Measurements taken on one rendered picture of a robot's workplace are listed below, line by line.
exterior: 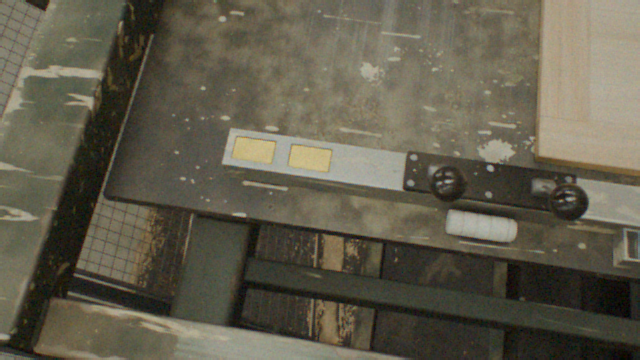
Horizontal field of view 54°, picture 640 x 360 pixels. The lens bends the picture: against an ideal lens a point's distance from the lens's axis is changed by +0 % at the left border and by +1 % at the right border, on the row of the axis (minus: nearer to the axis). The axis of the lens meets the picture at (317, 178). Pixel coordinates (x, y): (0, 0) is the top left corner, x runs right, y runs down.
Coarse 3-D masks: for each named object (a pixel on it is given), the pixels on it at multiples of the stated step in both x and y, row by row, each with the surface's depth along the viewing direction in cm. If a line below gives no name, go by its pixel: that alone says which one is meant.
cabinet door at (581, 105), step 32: (544, 0) 88; (576, 0) 88; (608, 0) 88; (544, 32) 86; (576, 32) 86; (608, 32) 86; (544, 64) 84; (576, 64) 84; (608, 64) 84; (544, 96) 82; (576, 96) 82; (608, 96) 82; (544, 128) 80; (576, 128) 80; (608, 128) 80; (544, 160) 80; (576, 160) 79; (608, 160) 79
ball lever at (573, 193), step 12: (540, 180) 73; (552, 180) 73; (540, 192) 73; (552, 192) 64; (564, 192) 62; (576, 192) 62; (552, 204) 63; (564, 204) 62; (576, 204) 62; (588, 204) 62; (564, 216) 63; (576, 216) 62
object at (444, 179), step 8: (432, 168) 74; (440, 168) 64; (448, 168) 64; (456, 168) 64; (432, 176) 64; (440, 176) 63; (448, 176) 63; (456, 176) 63; (464, 176) 64; (432, 184) 64; (440, 184) 63; (448, 184) 63; (456, 184) 63; (464, 184) 63; (432, 192) 64; (440, 192) 63; (448, 192) 63; (456, 192) 63; (464, 192) 64; (440, 200) 64; (448, 200) 64; (456, 200) 64
